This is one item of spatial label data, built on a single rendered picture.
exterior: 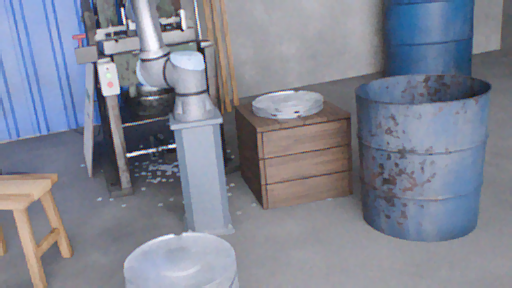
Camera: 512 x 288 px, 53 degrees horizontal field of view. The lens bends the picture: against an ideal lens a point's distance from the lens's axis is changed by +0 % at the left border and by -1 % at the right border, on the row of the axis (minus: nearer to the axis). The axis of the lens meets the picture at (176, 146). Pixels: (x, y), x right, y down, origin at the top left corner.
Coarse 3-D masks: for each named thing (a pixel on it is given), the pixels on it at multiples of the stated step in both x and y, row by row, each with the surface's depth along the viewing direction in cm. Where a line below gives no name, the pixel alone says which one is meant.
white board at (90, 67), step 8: (88, 64) 278; (88, 72) 278; (88, 80) 278; (88, 88) 278; (88, 96) 277; (88, 104) 277; (88, 112) 277; (88, 120) 277; (88, 128) 277; (88, 136) 276; (88, 144) 276; (88, 152) 276; (88, 160) 276; (88, 168) 276
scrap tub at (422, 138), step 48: (384, 96) 190; (432, 96) 186; (480, 96) 151; (384, 144) 163; (432, 144) 154; (480, 144) 157; (384, 192) 168; (432, 192) 160; (480, 192) 168; (432, 240) 166
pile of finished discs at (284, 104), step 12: (264, 96) 224; (276, 96) 222; (288, 96) 217; (300, 96) 216; (312, 96) 214; (264, 108) 205; (276, 108) 204; (288, 108) 200; (300, 108) 200; (312, 108) 201
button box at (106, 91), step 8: (104, 64) 217; (112, 64) 217; (104, 72) 217; (112, 72) 218; (104, 80) 218; (112, 80) 219; (104, 88) 219; (112, 88) 220; (104, 96) 223; (96, 136) 323
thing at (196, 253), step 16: (160, 240) 143; (176, 240) 141; (192, 240) 140; (208, 240) 139; (224, 240) 137; (144, 256) 135; (160, 256) 133; (176, 256) 132; (192, 256) 131; (208, 256) 131; (128, 272) 129; (144, 272) 128; (160, 272) 127; (176, 272) 125; (192, 272) 125; (208, 272) 124; (224, 272) 123
